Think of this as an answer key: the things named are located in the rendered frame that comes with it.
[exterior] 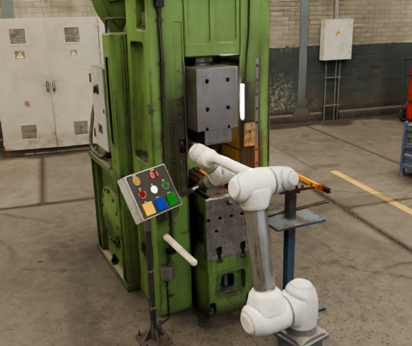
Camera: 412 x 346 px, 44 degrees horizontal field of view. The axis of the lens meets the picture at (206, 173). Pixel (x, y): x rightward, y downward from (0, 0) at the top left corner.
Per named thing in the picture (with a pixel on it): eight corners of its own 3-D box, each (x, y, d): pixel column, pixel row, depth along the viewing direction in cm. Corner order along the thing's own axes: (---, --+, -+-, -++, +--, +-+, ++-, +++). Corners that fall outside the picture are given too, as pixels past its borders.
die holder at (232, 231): (254, 249, 368) (254, 191, 355) (207, 261, 352) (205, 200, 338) (218, 223, 416) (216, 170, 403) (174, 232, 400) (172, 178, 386)
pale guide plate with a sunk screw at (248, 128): (255, 145, 367) (255, 121, 362) (244, 147, 363) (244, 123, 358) (253, 144, 369) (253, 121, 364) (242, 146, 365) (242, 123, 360)
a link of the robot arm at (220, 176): (223, 177, 295) (207, 163, 290) (242, 168, 285) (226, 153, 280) (218, 191, 288) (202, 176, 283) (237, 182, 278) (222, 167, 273)
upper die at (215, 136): (231, 141, 343) (231, 128, 340) (204, 145, 335) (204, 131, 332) (203, 130, 379) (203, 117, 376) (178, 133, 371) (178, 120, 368)
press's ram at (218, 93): (248, 125, 346) (248, 65, 334) (198, 132, 330) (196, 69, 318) (219, 115, 382) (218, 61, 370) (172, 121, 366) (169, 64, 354)
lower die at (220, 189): (232, 191, 354) (231, 180, 351) (206, 196, 345) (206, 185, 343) (204, 176, 390) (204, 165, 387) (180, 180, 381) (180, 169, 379)
